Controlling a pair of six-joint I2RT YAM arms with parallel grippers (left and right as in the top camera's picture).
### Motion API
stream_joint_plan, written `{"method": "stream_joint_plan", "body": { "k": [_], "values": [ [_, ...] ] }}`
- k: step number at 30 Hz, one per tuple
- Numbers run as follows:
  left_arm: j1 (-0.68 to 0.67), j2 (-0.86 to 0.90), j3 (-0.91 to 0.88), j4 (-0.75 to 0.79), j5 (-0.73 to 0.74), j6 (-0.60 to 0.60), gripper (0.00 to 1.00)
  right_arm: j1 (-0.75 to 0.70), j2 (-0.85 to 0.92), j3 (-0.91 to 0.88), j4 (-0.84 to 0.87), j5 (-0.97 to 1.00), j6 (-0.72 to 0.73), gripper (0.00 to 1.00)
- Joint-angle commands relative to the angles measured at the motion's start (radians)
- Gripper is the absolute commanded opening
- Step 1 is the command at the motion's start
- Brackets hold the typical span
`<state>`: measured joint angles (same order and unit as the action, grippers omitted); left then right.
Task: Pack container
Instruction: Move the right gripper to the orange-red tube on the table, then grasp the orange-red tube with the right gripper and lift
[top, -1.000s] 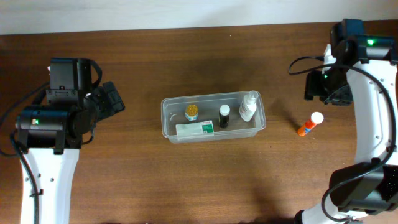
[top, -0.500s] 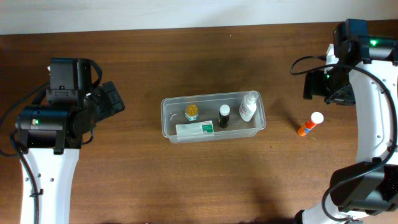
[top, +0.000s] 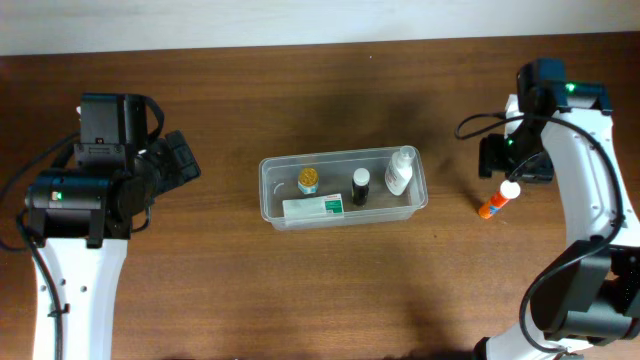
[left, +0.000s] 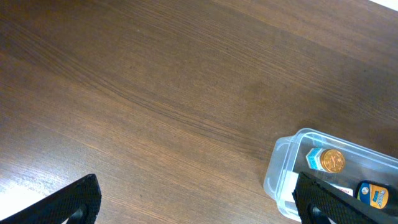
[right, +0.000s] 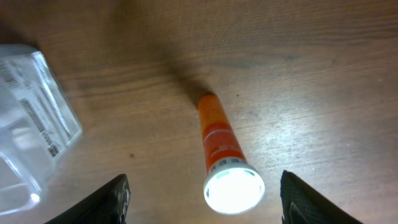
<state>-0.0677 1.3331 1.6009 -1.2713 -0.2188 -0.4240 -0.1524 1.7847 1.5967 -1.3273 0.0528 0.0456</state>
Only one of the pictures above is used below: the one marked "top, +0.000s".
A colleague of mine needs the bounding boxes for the orange tube white cap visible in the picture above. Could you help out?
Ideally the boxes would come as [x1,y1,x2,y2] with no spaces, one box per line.
[478,180,521,219]

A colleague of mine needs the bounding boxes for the white spray bottle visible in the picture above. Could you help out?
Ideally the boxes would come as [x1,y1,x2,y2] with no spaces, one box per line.
[385,146,416,196]

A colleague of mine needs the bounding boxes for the clear plastic container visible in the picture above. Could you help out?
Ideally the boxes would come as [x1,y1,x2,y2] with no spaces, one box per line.
[259,146,428,231]

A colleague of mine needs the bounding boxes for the small jar gold lid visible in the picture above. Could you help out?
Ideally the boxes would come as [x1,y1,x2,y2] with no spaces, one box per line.
[298,167,319,195]

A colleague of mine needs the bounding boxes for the dark bottle white cap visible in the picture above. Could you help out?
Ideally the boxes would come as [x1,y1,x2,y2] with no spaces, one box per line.
[352,168,370,206]

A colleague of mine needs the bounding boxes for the white green medicine box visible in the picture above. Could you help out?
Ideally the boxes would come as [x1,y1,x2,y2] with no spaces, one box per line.
[282,194,344,220]

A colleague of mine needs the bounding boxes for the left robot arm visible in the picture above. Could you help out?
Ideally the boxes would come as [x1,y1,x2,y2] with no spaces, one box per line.
[16,93,201,359]

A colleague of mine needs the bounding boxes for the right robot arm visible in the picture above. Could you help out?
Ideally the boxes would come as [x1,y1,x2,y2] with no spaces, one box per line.
[472,58,639,359]

